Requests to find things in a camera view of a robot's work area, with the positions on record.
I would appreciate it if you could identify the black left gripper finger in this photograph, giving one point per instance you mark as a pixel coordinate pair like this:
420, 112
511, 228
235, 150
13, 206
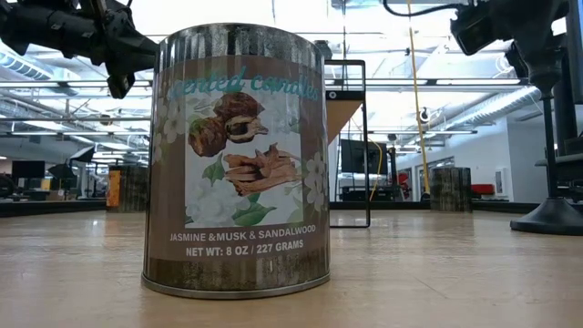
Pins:
146, 52

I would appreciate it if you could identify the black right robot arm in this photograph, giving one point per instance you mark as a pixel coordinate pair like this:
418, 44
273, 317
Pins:
576, 54

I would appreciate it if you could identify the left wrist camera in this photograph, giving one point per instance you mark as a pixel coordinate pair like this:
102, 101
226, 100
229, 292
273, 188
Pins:
120, 86

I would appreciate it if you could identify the wooden shelf with black frame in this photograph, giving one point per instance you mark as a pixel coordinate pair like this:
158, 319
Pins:
339, 114

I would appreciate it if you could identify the jasmine sandalwood candle tin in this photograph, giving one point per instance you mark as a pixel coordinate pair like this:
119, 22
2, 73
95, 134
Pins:
237, 182

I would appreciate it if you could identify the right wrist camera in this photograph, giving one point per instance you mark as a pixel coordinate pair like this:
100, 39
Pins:
473, 29

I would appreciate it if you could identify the red seat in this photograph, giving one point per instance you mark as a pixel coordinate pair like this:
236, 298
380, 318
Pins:
483, 189

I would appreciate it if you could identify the orange leaf candle tin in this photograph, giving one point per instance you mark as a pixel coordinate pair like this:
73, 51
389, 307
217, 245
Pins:
129, 191
451, 191

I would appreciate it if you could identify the black aluminium table frame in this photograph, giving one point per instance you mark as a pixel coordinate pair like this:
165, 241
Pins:
45, 208

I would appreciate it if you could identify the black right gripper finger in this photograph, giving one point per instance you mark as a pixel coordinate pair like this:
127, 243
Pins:
518, 59

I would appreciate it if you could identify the small black background monitor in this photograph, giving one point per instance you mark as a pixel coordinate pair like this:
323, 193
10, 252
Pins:
28, 169

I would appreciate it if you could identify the white wall frame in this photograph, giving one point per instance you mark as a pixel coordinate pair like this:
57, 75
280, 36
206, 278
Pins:
500, 182

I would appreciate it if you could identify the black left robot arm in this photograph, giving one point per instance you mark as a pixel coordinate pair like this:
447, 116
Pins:
45, 27

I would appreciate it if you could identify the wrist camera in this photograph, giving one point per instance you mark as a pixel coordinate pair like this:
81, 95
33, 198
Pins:
120, 86
473, 29

